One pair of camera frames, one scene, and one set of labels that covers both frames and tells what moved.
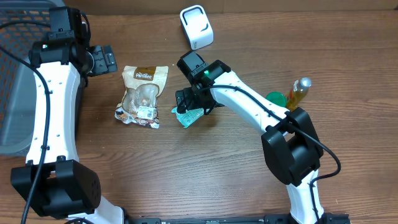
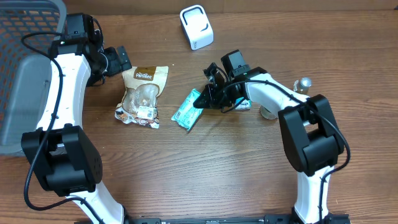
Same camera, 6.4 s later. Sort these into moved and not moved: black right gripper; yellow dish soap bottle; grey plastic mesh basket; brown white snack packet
Moved: black right gripper
Not moved: grey plastic mesh basket; yellow dish soap bottle; brown white snack packet
